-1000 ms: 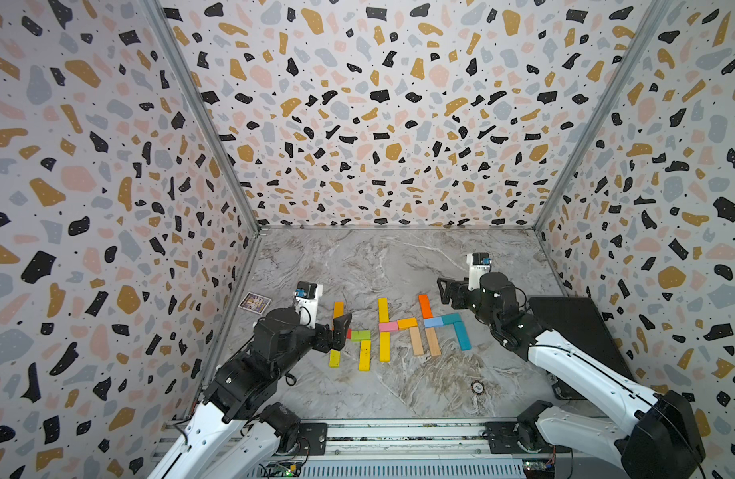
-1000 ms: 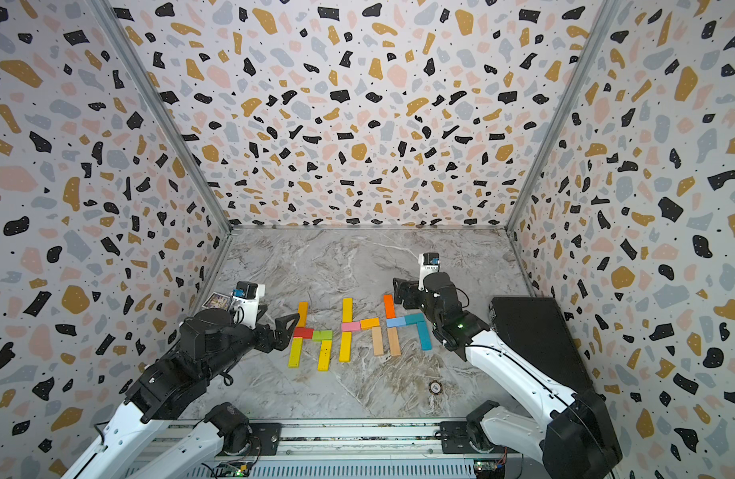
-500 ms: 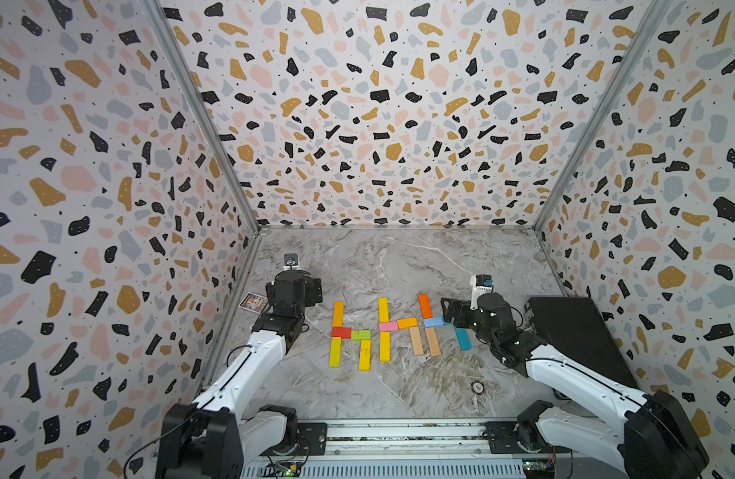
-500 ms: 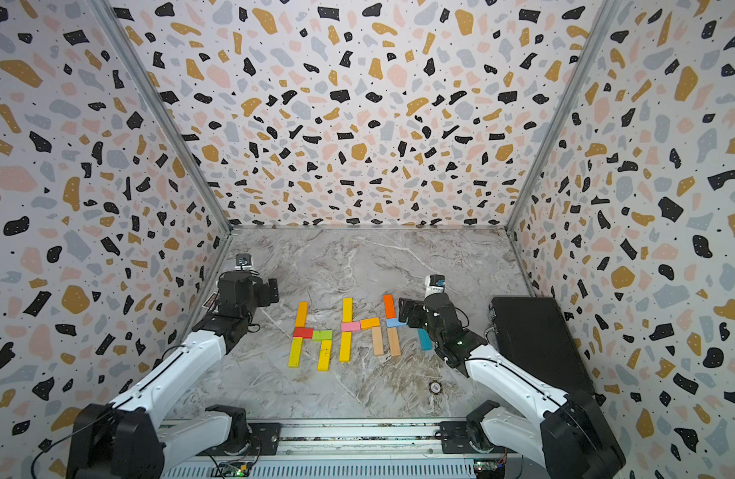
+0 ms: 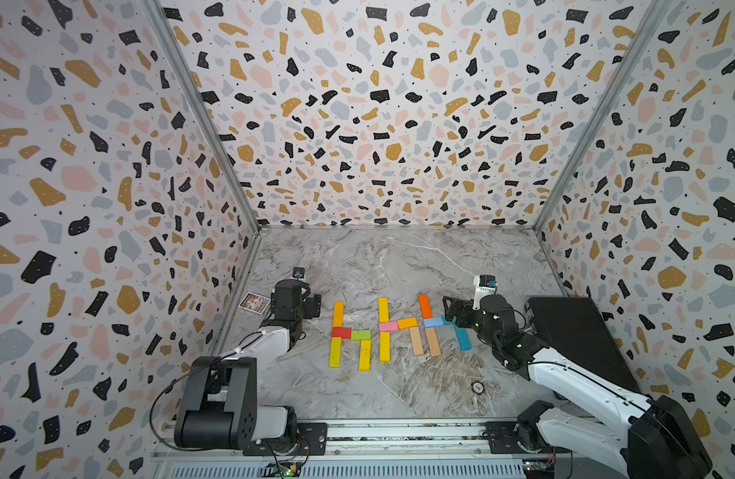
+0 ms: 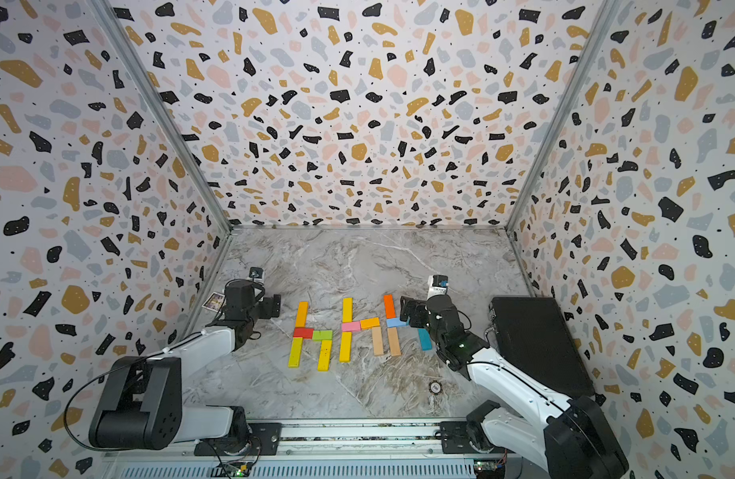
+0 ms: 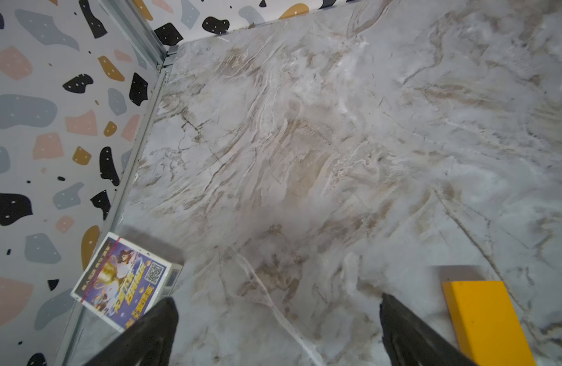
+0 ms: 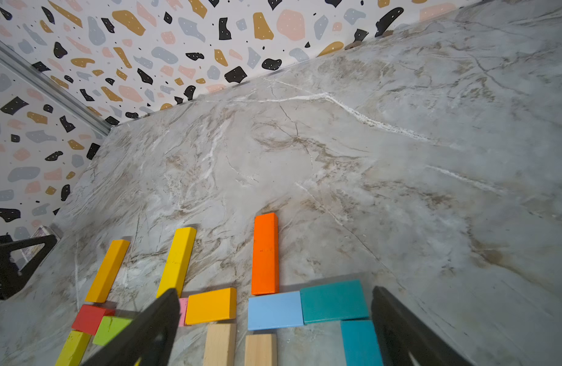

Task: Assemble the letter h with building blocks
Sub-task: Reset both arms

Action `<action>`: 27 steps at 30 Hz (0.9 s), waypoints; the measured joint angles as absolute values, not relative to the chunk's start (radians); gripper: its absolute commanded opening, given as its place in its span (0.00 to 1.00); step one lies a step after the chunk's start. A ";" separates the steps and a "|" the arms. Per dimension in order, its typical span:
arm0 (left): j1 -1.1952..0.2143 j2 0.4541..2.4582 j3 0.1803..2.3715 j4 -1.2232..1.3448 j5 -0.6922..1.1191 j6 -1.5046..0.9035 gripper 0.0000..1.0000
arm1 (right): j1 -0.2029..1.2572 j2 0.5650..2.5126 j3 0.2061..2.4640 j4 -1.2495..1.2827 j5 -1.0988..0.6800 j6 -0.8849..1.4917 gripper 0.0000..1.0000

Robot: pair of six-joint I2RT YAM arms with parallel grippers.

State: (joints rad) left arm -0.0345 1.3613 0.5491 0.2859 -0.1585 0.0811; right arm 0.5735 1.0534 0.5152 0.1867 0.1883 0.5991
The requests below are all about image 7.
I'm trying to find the small printed card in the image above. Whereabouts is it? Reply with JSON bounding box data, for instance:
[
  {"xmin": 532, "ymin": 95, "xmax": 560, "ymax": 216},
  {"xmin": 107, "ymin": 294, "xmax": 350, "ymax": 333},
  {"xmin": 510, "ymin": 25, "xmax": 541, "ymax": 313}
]
[{"xmin": 71, "ymin": 232, "xmax": 183, "ymax": 332}]

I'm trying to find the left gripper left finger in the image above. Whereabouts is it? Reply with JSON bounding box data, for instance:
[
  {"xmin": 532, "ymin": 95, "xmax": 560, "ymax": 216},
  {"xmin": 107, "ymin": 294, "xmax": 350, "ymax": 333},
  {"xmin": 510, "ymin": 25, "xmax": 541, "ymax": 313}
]
[{"xmin": 87, "ymin": 297, "xmax": 179, "ymax": 366}]

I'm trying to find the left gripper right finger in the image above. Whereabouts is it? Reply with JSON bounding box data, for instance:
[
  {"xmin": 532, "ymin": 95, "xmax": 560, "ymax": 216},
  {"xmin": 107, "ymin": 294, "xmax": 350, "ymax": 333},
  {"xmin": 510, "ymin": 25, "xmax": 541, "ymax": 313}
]
[{"xmin": 380, "ymin": 294, "xmax": 475, "ymax": 366}]

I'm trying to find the orange-yellow long block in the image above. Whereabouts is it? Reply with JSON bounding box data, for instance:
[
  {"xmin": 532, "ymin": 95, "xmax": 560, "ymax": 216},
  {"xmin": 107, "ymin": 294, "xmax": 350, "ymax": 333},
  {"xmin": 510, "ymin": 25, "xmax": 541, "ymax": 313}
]
[{"xmin": 442, "ymin": 281, "xmax": 535, "ymax": 365}]

